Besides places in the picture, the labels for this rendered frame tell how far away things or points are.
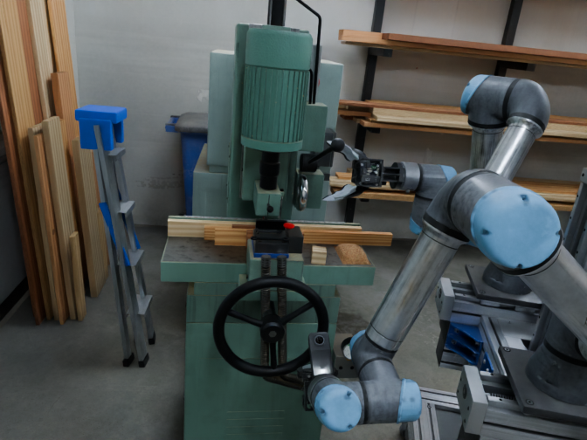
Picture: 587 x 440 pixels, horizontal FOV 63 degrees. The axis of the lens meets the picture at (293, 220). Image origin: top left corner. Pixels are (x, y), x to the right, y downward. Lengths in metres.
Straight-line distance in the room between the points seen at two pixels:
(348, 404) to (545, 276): 0.39
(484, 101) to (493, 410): 0.80
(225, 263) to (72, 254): 1.42
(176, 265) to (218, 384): 0.41
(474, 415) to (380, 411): 0.36
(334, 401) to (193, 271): 0.61
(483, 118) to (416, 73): 2.41
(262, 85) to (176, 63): 2.41
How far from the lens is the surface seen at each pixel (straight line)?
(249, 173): 1.49
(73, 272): 2.67
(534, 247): 0.80
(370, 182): 1.23
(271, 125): 1.29
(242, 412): 1.61
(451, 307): 1.64
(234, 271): 1.33
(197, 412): 1.61
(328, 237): 1.49
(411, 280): 0.94
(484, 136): 1.51
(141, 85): 3.72
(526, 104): 1.40
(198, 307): 1.39
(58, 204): 2.56
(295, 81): 1.29
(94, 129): 2.03
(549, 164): 4.50
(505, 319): 1.67
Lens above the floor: 1.48
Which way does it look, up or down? 20 degrees down
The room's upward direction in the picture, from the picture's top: 6 degrees clockwise
